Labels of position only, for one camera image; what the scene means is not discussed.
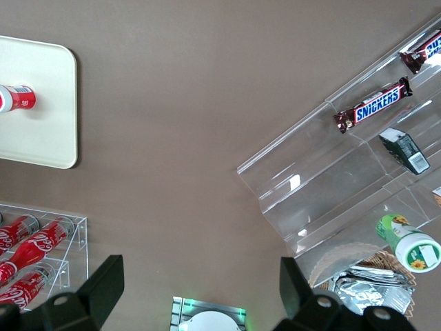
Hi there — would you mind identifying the red cola bottle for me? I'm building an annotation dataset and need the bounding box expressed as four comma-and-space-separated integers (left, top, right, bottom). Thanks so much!
0, 216, 75, 289
0, 263, 57, 311
0, 213, 41, 258

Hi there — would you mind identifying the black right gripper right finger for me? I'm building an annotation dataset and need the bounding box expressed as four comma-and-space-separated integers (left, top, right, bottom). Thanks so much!
271, 257, 414, 331

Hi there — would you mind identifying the green white plastic bottle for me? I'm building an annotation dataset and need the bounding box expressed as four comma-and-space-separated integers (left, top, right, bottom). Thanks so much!
374, 213, 441, 276

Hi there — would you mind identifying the red white yogurt cup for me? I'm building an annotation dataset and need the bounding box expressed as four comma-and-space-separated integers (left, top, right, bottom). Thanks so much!
0, 82, 37, 114

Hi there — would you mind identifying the beige plastic tray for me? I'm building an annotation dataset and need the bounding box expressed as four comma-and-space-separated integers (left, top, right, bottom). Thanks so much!
0, 35, 78, 170

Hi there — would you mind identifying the clear acrylic stepped display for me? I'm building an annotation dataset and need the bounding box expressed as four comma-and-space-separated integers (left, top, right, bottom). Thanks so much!
236, 15, 441, 268

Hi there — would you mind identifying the clear acrylic bottle rack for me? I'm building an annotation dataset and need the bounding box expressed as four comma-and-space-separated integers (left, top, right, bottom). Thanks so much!
0, 203, 90, 311

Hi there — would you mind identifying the small dark green box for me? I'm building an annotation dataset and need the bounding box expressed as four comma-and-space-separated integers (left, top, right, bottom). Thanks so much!
378, 127, 431, 176

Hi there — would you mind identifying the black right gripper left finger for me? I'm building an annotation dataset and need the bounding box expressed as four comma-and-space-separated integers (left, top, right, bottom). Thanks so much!
20, 254, 125, 331

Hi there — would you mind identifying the tan deep wicker basket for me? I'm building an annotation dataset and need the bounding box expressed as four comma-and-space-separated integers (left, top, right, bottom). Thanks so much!
308, 241, 420, 321

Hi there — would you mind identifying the brown Snickers bar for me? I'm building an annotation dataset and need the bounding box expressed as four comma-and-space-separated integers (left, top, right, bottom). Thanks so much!
399, 29, 441, 75
332, 76, 413, 136

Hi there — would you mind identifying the silver foil pouch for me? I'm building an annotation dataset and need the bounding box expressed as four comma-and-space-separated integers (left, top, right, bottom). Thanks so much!
329, 265, 416, 317

